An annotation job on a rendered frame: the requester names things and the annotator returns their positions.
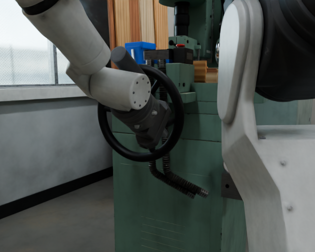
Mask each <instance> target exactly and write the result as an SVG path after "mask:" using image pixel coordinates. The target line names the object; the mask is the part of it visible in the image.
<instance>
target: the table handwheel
mask: <svg viewBox="0 0 315 252"><path fill-rule="evenodd" d="M138 65H139V66H140V68H141V69H142V70H143V71H144V73H145V74H146V75H147V76H150V77H152V78H154V79H156V81H155V83H154V84H153V86H152V88H151V91H150V93H151V94H152V95H154V94H155V92H156V91H157V89H158V88H159V86H160V85H161V84H162V85H163V87H164V88H165V89H166V91H167V92H168V94H169V96H170V98H171V101H172V104H173V109H174V119H175V122H174V124H173V128H172V131H171V134H170V136H169V138H168V139H167V141H166V142H165V143H164V144H163V145H162V146H161V147H159V148H158V149H155V147H153V148H151V149H149V151H150V152H145V153H141V152H135V151H132V150H129V149H127V148H126V147H124V146H123V145H122V144H120V143H119V142H118V140H117V139H116V138H115V137H114V135H113V133H112V131H111V129H110V127H109V124H108V119H107V112H111V109H110V107H108V106H105V105H103V104H101V103H100V102H98V105H97V116H98V122H99V126H100V129H101V132H102V134H103V136H104V138H105V139H106V141H107V142H108V144H109V145H110V146H111V147H112V148H113V149H114V150H115V151H116V152H117V153H118V154H120V155H121V156H123V157H124V158H126V159H129V160H132V161H135V162H151V161H155V160H158V159H160V158H162V157H163V156H165V155H166V154H168V153H169V152H170V151H171V150H172V149H173V148H174V146H175V145H176V144H177V142H178V140H179V138H180V136H181V134H182V131H183V127H184V120H185V112H184V105H183V101H182V98H181V95H180V93H179V91H178V89H177V87H176V86H175V84H174V83H173V81H172V80H171V79H170V78H169V77H168V76H167V75H166V74H165V73H163V72H162V71H160V70H159V69H157V68H155V67H153V66H150V65H145V64H138Z"/></svg>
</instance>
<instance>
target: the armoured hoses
mask: <svg viewBox="0 0 315 252"><path fill-rule="evenodd" d="M146 65H148V66H152V67H154V60H153V59H147V60H146ZM157 68H158V70H160V71H162V72H163V73H164V74H166V59H158V60H157ZM147 77H148V78H149V81H150V86H151V88H152V86H153V85H154V78H152V77H150V76H148V75H147ZM159 93H160V94H159V95H160V96H159V97H160V98H159V99H160V101H165V102H166V103H168V102H167V91H166V89H165V88H164V86H163V85H162V84H160V86H159ZM168 135H169V134H167V137H166V138H164V137H161V139H162V140H161V141H162V142H161V143H162V144H161V145H163V144H164V143H165V142H166V141H167V139H168V138H169V136H168ZM169 153H170V152H169ZM169 153H168V154H166V155H165V156H163V157H162V158H163V159H162V160H163V161H162V162H163V163H162V164H163V165H162V166H163V167H162V168H163V171H164V172H163V173H164V174H163V173H161V172H159V171H158V169H157V168H156V160H154V161H149V163H148V164H149V165H148V166H149V169H150V170H149V171H150V172H151V174H152V175H153V176H154V177H155V178H157V179H159V180H160V181H162V182H164V183H166V184H167V185H169V186H171V187H173V188H174V189H176V190H178V191H180V192H182V193H183V194H185V195H186V196H188V197H190V198H191V199H194V197H195V196H196V194H198V195H199V196H201V197H203V198H207V196H208V194H209V191H207V190H205V189H204V188H201V187H199V186H197V185H195V184H194V183H192V182H190V181H188V180H186V179H184V178H182V177H179V176H178V175H177V174H176V175H175V174H174V173H173V172H172V171H171V169H170V154H169Z"/></svg>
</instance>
